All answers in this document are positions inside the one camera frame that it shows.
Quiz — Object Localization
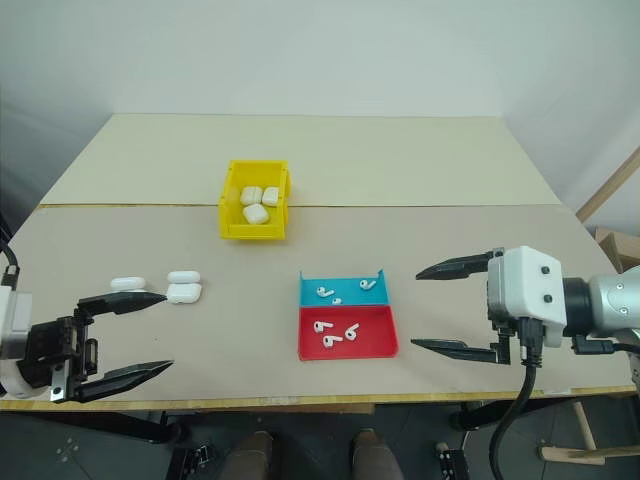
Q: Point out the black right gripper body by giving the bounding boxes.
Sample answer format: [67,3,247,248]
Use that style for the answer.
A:
[487,247,517,352]

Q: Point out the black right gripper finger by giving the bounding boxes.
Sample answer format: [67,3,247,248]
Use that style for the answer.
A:
[415,251,495,282]
[410,337,512,365]

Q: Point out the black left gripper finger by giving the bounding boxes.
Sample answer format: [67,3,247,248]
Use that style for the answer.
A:
[73,359,175,404]
[77,292,168,322]

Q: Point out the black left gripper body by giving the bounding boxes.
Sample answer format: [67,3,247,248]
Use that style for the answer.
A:
[22,305,102,404]

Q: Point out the yellow plastic bin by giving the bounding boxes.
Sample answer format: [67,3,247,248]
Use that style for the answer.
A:
[217,159,293,243]

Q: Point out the black table leg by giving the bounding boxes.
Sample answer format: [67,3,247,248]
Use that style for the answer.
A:
[448,397,552,432]
[0,409,183,446]

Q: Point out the red plastic tray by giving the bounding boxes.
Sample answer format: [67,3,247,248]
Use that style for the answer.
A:
[297,305,402,363]

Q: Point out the blue plastic tray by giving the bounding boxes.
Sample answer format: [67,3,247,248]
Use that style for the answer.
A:
[297,268,392,309]

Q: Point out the brown rounded shape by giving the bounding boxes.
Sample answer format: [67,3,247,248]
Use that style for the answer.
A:
[350,428,404,480]
[226,430,276,480]

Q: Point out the wooden floor stand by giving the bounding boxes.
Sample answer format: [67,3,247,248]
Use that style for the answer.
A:
[538,399,640,468]

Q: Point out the leaning wooden beam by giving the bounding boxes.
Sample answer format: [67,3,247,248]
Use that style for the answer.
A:
[576,146,640,222]

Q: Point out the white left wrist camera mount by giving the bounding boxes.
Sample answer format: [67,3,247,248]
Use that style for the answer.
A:
[0,286,34,400]

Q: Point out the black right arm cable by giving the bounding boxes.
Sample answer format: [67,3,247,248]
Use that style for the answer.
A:
[488,316,622,480]

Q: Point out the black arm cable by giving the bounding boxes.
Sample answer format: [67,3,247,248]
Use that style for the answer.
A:
[0,243,22,290]
[488,316,622,480]

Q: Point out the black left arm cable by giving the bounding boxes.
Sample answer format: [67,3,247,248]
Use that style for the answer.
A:
[0,243,22,290]

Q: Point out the black metal foot bracket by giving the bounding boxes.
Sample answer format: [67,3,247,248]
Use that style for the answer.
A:
[174,441,224,480]
[433,440,472,480]

